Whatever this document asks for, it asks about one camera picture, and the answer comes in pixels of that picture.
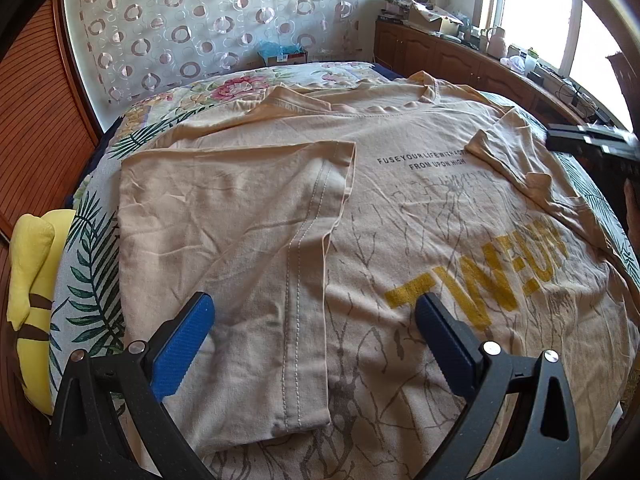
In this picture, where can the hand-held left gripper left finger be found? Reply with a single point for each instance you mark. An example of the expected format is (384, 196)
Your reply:
(182, 345)

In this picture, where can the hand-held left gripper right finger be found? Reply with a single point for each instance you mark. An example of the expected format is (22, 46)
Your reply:
(442, 345)

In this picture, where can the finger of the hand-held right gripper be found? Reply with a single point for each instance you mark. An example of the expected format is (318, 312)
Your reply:
(590, 142)

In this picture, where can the beige printed t-shirt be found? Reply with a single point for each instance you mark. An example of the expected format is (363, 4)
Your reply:
(250, 210)

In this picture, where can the floral leaf print bedspread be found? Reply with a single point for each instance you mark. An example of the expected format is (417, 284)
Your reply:
(95, 265)

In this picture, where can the window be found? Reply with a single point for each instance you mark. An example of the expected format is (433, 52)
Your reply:
(535, 15)

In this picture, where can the yellow plush toy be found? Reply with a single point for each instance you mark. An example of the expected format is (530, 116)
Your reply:
(35, 280)

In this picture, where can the wooden cabinet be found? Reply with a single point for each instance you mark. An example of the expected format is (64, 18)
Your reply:
(420, 52)

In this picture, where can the open cardboard box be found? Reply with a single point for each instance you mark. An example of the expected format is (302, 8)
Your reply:
(432, 17)

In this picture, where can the wooden wardrobe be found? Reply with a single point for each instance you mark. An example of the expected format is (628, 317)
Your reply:
(45, 125)

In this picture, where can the small box with blue tissue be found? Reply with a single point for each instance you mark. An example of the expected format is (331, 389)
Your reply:
(282, 55)

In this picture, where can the sheer curtain with circles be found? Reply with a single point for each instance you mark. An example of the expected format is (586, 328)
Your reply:
(200, 10)

